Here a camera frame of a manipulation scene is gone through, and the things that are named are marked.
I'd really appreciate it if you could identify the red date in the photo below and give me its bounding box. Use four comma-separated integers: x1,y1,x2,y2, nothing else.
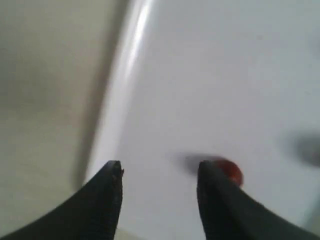
213,158,244,188

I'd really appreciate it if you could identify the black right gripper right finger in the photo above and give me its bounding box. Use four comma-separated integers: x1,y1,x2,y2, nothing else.
196,160,319,240

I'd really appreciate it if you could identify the white plastic tray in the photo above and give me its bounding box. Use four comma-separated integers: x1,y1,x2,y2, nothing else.
86,0,320,240

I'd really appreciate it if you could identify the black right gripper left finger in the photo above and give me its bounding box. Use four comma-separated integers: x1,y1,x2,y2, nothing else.
3,160,124,240

